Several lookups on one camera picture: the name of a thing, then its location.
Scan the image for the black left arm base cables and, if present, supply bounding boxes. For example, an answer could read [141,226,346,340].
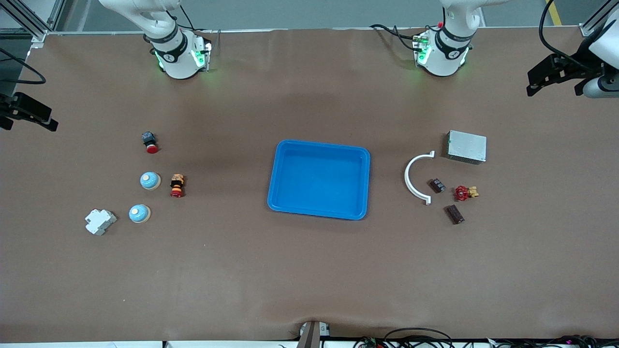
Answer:
[369,23,427,52]

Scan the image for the black right arm base cables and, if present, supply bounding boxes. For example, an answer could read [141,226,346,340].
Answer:
[178,4,213,35]

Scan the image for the white circuit breaker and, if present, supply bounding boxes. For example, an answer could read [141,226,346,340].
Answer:
[85,209,118,236]

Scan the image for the black arm base cables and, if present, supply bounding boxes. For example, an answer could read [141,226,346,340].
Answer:
[178,4,213,35]
[369,23,427,52]

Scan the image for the black looped cable bundle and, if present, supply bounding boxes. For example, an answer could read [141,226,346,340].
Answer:
[353,328,455,348]

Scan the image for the blue plastic tray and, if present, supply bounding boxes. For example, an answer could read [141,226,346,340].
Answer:
[267,140,371,221]

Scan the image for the white curved plastic clip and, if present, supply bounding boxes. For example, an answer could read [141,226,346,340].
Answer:
[404,151,436,206]

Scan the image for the red handled brass valve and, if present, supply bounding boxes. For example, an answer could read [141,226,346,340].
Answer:
[454,185,480,202]

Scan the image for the grey camera stand mount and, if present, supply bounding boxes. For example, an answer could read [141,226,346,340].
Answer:
[296,320,332,348]

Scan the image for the grey metal power supply box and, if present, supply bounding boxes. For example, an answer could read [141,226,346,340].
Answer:
[445,130,487,165]

